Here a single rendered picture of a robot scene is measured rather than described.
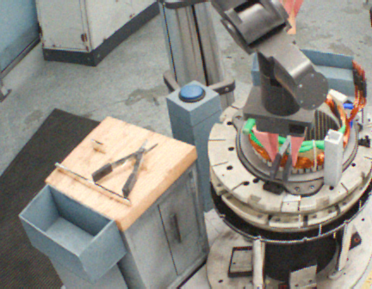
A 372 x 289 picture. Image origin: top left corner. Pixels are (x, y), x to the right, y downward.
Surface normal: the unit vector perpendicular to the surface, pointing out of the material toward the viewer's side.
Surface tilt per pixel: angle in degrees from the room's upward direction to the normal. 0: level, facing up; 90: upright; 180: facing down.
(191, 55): 90
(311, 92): 89
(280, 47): 21
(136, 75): 0
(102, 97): 0
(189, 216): 90
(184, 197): 90
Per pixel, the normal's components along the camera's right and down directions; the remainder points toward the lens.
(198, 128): 0.63, 0.42
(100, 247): 0.81, 0.28
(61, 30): -0.46, 0.56
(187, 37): 0.37, 0.55
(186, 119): -0.76, 0.48
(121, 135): -0.14, -0.77
